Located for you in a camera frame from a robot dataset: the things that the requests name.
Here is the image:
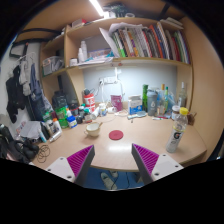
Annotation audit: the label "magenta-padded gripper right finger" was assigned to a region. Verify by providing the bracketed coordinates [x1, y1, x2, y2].
[131, 143, 185, 186]

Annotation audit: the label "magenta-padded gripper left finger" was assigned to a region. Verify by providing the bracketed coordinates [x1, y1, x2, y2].
[45, 144, 96, 187]

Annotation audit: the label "clear yellow-capped drink bottle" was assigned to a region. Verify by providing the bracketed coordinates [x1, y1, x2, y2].
[165, 107, 190, 154]

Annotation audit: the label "white bottle with blue cap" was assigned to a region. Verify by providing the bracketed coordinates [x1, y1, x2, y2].
[65, 109, 78, 129]

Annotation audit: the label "cream mug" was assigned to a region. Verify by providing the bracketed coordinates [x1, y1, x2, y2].
[83, 121, 103, 138]

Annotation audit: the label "grey shoe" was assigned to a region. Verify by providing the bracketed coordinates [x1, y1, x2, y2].
[100, 171, 118, 190]

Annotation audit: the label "black bag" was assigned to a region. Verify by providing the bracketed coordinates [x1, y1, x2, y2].
[0, 123, 40, 164]

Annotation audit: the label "green packet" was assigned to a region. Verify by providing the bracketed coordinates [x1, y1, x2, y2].
[54, 105, 69, 129]

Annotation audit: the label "brown mug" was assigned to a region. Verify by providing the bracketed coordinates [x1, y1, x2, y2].
[186, 112, 198, 126]

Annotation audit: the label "white-lidded jar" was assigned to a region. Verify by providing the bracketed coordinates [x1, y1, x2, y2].
[170, 105, 181, 121]

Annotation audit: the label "light blue hairbrush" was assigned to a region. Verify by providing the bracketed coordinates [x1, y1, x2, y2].
[127, 111, 148, 120]

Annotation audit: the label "flat round red coaster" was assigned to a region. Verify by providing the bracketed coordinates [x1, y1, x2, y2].
[108, 129, 125, 141]

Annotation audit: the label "brown bottle with green cap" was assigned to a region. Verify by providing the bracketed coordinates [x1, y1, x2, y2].
[83, 107, 93, 124]

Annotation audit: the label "grey shaker bottle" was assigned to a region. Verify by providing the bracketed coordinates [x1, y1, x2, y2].
[146, 89, 159, 117]

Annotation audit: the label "clear glass bottle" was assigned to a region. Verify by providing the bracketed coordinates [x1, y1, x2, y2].
[177, 81, 188, 108]

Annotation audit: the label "tall green bottle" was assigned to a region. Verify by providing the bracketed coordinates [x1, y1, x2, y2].
[142, 83, 149, 113]

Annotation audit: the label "red and white canister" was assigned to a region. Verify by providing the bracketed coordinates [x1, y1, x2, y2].
[83, 93, 96, 113]

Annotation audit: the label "magenta pouch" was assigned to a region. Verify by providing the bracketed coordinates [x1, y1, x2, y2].
[110, 94, 124, 113]

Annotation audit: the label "hanging dark clothes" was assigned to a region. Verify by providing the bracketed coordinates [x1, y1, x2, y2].
[4, 54, 46, 124]

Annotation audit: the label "white power strip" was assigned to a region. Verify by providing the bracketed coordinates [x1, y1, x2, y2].
[98, 77, 118, 85]

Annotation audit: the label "ceiling light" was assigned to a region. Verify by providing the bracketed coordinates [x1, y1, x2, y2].
[89, 0, 105, 18]

